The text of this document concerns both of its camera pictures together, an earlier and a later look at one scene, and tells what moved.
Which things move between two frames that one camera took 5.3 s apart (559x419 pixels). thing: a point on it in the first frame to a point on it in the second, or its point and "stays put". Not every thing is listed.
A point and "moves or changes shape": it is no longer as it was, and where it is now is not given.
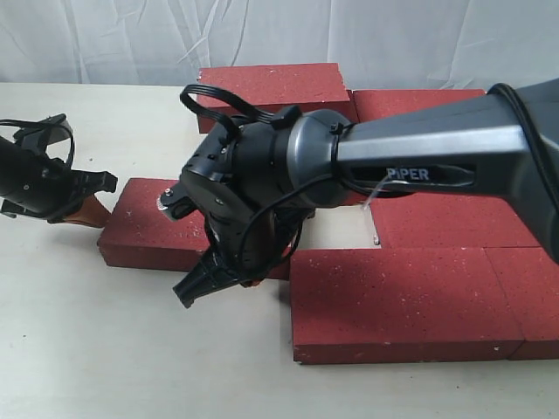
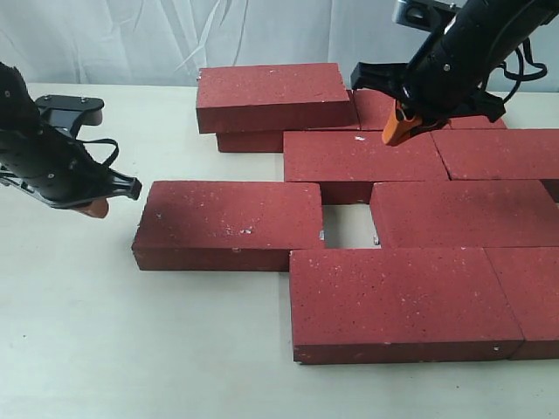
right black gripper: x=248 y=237 to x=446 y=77
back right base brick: x=372 y=103 stays put
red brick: x=142 y=235 moves or changes shape
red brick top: x=314 y=87 stays put
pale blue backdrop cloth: x=377 y=44 stays put
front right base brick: x=529 y=278 stays put
